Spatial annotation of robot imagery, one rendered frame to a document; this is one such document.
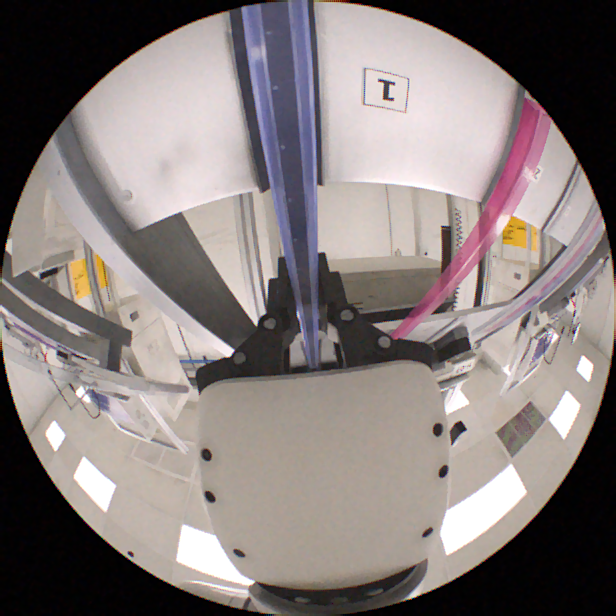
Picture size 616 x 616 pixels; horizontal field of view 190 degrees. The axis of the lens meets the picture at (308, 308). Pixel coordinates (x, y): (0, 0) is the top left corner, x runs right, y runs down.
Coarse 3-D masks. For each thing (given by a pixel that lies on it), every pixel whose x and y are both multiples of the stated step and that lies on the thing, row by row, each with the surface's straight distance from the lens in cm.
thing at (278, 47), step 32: (256, 32) 6; (288, 32) 6; (256, 64) 6; (288, 64) 6; (256, 96) 6; (288, 96) 5; (288, 128) 6; (288, 160) 6; (288, 192) 6; (288, 224) 7; (288, 256) 8
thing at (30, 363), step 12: (12, 348) 23; (12, 360) 23; (24, 360) 22; (36, 360) 23; (36, 372) 23; (48, 372) 23; (60, 372) 23; (72, 372) 24; (84, 384) 24; (96, 384) 24; (108, 384) 25; (120, 384) 26
